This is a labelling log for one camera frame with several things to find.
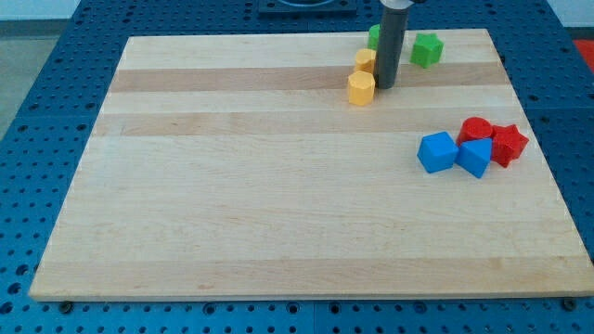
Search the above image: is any yellow heart block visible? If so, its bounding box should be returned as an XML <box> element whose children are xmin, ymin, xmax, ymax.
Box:
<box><xmin>354</xmin><ymin>48</ymin><xmax>376</xmax><ymax>74</ymax></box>

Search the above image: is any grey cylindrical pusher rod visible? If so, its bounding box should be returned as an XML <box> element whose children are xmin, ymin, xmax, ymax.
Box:
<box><xmin>374</xmin><ymin>0</ymin><xmax>414</xmax><ymax>89</ymax></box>

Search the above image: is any red star block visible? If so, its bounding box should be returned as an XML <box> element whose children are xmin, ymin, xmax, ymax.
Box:
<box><xmin>491</xmin><ymin>124</ymin><xmax>529</xmax><ymax>168</ymax></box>

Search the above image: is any red cylinder block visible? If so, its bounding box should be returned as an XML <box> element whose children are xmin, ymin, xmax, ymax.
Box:
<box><xmin>456</xmin><ymin>117</ymin><xmax>493</xmax><ymax>146</ymax></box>

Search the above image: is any blue triangle block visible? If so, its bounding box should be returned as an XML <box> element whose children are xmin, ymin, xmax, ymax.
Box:
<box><xmin>455</xmin><ymin>138</ymin><xmax>492</xmax><ymax>178</ymax></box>

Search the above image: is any blue cube block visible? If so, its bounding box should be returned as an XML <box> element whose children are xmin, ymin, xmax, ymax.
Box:
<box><xmin>417</xmin><ymin>132</ymin><xmax>458</xmax><ymax>173</ymax></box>

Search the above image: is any yellow hexagon block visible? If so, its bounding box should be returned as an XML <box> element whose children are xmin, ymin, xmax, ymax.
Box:
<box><xmin>347</xmin><ymin>71</ymin><xmax>376</xmax><ymax>106</ymax></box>

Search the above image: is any green round block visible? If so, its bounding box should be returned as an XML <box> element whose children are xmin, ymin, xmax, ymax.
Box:
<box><xmin>368</xmin><ymin>24</ymin><xmax>381</xmax><ymax>50</ymax></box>

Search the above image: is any green star block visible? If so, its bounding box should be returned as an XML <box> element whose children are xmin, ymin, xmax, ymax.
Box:
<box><xmin>409</xmin><ymin>33</ymin><xmax>444</xmax><ymax>69</ymax></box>

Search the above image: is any light wooden board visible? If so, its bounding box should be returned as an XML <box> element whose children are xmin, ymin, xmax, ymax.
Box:
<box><xmin>30</xmin><ymin>29</ymin><xmax>593</xmax><ymax>302</ymax></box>

